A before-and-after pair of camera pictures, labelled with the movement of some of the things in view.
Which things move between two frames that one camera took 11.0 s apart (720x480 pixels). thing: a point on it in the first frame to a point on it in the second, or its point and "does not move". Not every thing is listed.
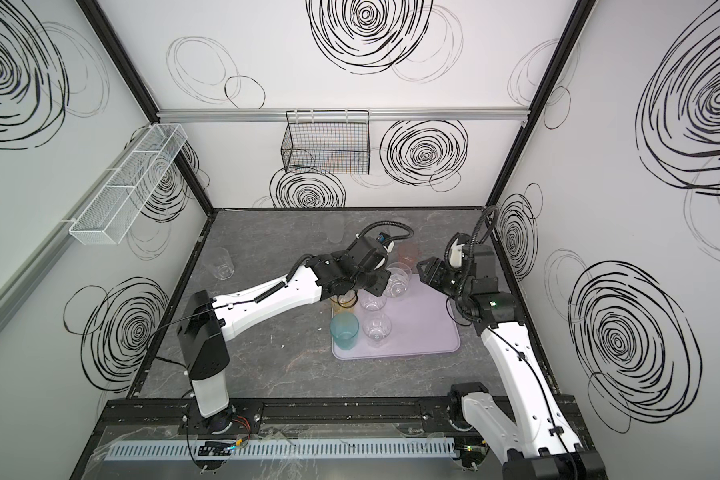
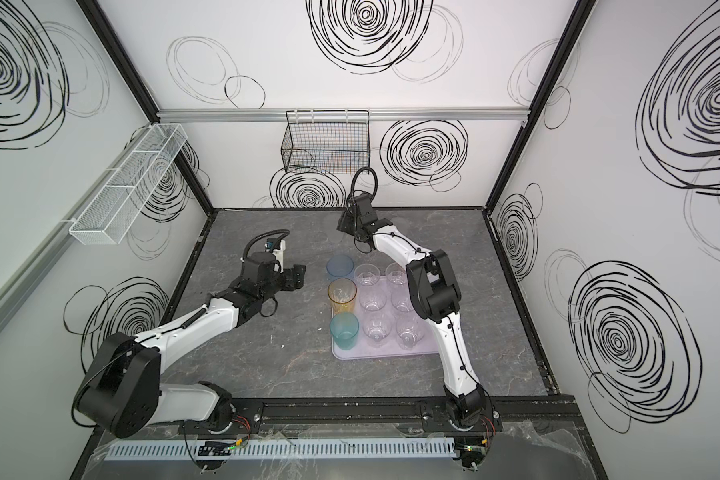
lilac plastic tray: [414, 316] does not move
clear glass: [219, 262] to [410, 330]
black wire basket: [327, 142] does not move
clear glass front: [376, 328] does not move
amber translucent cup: [344, 302] does not move
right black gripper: [434, 276] to [349, 222]
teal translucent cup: [344, 327] does not move
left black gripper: [375, 280] to [291, 276]
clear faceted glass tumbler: [372, 302] does not move
